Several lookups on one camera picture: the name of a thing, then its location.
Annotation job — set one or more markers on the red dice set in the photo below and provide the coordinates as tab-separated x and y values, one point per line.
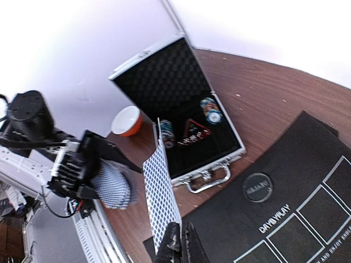
200	135

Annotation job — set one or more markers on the left aluminium corner post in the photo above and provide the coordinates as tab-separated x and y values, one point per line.
176	19

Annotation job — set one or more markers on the orange white bowl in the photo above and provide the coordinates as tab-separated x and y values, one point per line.
127	122

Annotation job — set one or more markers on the grey playing card deck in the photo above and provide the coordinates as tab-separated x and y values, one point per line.
115	185

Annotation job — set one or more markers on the black poker table mat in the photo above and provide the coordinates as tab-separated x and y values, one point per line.
306	218

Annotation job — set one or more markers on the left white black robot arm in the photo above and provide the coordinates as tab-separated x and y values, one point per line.
37	155

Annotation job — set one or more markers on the poker chip row with 100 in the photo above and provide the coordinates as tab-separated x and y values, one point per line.
167	133

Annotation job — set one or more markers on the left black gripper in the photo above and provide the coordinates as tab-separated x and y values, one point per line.
28	125

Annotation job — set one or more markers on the aluminium poker chip case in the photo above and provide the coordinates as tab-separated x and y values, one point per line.
167	82

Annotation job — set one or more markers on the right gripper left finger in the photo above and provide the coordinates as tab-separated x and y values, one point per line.
170	249

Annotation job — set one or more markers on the clear round dealer button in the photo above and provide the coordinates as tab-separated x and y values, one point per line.
257	187

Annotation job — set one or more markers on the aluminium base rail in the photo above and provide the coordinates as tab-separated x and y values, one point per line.
85	237

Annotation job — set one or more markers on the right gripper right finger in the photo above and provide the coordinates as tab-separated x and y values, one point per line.
192	249

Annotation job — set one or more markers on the poker chip row with 10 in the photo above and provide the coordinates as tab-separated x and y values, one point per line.
211	110

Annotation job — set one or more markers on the single face-down playing card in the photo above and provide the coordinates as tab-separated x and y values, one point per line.
160	199

